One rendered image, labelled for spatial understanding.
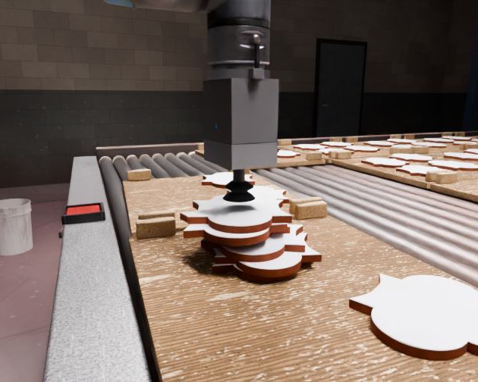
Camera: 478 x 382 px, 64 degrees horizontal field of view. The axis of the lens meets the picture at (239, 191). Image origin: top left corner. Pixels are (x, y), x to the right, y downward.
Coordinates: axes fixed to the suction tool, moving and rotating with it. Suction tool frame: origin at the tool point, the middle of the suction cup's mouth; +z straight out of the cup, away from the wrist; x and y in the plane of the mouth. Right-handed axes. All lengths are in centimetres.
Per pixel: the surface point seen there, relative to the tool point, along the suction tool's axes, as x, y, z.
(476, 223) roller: -46.7, -4.7, 9.5
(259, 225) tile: 1.0, -7.1, 1.5
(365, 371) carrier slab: 2.4, -25.5, 7.6
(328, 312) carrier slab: -0.6, -17.8, 7.5
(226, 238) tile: 5.2, -6.8, 2.5
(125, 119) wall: -92, 522, 16
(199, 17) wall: -207, 517, -129
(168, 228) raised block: 6.8, 10.0, 6.2
